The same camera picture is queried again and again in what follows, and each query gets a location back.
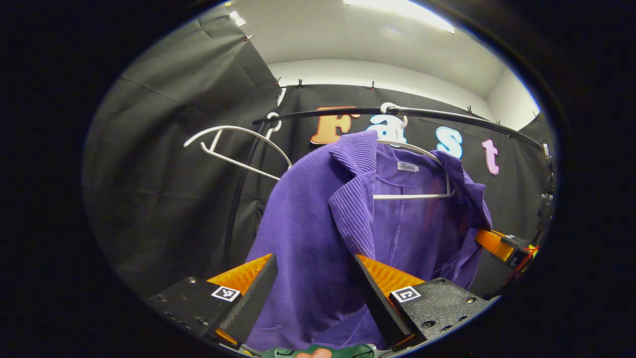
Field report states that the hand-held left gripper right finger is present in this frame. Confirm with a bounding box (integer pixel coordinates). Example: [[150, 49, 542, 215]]
[[354, 254, 499, 351]]

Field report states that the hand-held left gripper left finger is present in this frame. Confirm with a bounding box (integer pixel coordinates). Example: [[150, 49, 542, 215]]
[[147, 253, 279, 350]]

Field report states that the black metal clothes rail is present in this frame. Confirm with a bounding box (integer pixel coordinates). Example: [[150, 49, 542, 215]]
[[221, 106, 555, 269]]

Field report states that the white plastic clothes hanger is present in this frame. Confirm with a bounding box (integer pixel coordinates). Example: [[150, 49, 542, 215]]
[[184, 112, 294, 182], [373, 102, 456, 200]]

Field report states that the black backdrop cloth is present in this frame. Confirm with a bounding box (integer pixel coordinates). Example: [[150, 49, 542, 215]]
[[82, 5, 557, 304]]

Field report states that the purple corduroy jacket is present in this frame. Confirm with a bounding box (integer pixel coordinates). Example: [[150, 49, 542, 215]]
[[246, 130, 493, 351]]

